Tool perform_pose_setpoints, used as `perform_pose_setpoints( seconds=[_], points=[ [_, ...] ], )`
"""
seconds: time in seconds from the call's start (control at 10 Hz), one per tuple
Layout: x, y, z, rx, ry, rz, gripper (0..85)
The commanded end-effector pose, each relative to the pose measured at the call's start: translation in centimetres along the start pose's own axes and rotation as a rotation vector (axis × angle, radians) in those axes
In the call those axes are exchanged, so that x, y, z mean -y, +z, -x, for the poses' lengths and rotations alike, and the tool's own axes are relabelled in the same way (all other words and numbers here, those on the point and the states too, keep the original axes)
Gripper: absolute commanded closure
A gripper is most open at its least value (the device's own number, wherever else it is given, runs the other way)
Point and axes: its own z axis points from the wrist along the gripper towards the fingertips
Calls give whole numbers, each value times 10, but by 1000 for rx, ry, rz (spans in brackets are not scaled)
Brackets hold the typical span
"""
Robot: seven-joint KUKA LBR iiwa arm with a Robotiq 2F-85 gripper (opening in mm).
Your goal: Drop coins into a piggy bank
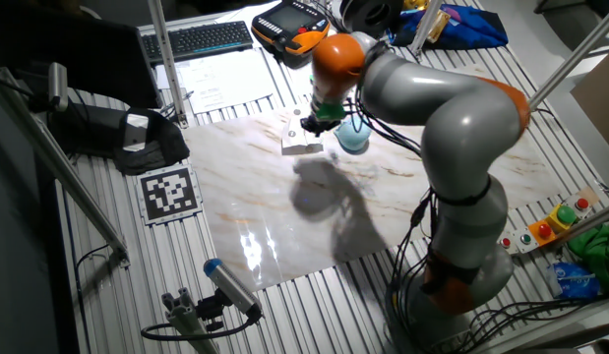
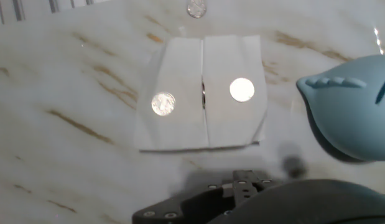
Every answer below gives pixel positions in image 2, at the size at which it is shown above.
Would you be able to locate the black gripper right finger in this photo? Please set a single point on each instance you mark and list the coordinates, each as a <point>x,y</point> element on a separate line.
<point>245,186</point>

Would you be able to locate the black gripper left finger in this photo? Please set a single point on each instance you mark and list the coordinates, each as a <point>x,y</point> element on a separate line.
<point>186,208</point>

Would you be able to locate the silver coin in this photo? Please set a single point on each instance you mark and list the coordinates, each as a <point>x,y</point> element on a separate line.
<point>242,89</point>
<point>196,8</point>
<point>163,104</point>
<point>203,93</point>

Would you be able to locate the white folded coin holder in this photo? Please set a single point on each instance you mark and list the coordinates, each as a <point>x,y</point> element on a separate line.
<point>186,124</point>

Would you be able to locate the light blue plush toy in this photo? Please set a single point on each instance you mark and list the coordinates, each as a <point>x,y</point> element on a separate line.
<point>350,118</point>

